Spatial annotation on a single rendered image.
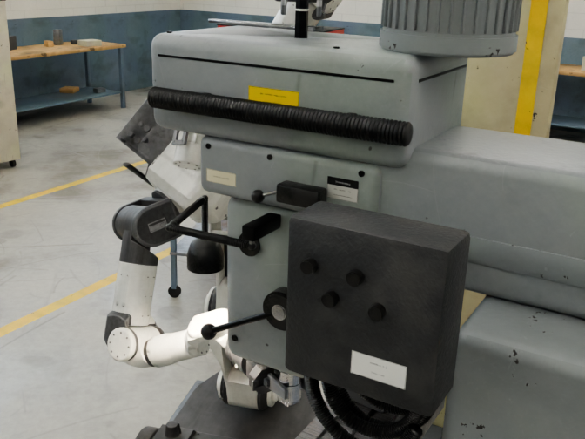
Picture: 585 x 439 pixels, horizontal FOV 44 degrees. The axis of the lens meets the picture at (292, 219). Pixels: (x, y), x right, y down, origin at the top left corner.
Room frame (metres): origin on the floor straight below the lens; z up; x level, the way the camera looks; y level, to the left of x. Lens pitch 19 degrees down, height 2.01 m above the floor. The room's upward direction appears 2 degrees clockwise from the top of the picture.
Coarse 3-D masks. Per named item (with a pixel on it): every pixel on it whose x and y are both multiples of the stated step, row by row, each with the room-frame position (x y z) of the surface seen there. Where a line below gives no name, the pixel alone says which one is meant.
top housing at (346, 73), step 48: (192, 48) 1.18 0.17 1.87; (240, 48) 1.14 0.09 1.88; (288, 48) 1.10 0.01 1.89; (336, 48) 1.08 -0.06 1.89; (240, 96) 1.13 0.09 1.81; (288, 96) 1.09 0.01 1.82; (336, 96) 1.05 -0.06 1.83; (384, 96) 1.01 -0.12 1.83; (432, 96) 1.07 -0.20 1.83; (288, 144) 1.09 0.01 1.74; (336, 144) 1.05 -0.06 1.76; (384, 144) 1.01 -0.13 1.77
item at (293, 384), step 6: (282, 378) 1.21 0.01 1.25; (288, 378) 1.21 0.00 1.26; (294, 378) 1.21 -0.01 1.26; (300, 378) 1.22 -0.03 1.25; (288, 384) 1.21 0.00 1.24; (294, 384) 1.21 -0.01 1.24; (300, 384) 1.22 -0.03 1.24; (288, 390) 1.21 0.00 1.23; (294, 390) 1.21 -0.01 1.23; (300, 390) 1.22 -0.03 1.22; (288, 396) 1.21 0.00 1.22; (294, 396) 1.21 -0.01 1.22; (300, 396) 1.22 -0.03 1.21; (282, 402) 1.21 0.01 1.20; (288, 402) 1.21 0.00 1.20; (294, 402) 1.21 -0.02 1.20
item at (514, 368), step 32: (480, 320) 0.88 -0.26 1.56; (512, 320) 0.88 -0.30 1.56; (544, 320) 0.89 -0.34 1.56; (576, 320) 0.89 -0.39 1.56; (480, 352) 0.83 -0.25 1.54; (512, 352) 0.81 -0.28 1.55; (544, 352) 0.80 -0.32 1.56; (576, 352) 0.80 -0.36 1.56; (480, 384) 0.82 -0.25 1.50; (512, 384) 0.80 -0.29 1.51; (544, 384) 0.78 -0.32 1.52; (576, 384) 0.77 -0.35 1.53; (448, 416) 0.84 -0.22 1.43; (480, 416) 0.82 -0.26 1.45; (512, 416) 0.80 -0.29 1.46; (544, 416) 0.78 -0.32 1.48; (576, 416) 0.76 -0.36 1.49
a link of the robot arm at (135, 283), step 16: (128, 272) 1.54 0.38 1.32; (144, 272) 1.55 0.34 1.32; (128, 288) 1.53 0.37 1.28; (144, 288) 1.54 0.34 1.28; (112, 304) 1.54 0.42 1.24; (128, 304) 1.51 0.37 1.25; (144, 304) 1.53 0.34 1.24; (112, 320) 1.50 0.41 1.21; (128, 320) 1.49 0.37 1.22; (144, 320) 1.52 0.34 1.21; (112, 336) 1.47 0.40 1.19; (128, 336) 1.46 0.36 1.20; (112, 352) 1.46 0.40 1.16; (128, 352) 1.44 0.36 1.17
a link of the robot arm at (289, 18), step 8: (336, 0) 1.66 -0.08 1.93; (288, 8) 1.70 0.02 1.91; (312, 8) 1.69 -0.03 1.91; (328, 8) 1.65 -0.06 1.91; (280, 16) 1.71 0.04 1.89; (288, 16) 1.70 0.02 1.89; (312, 16) 1.69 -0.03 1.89; (320, 16) 1.68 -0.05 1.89; (328, 16) 1.71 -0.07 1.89; (312, 24) 1.71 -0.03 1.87
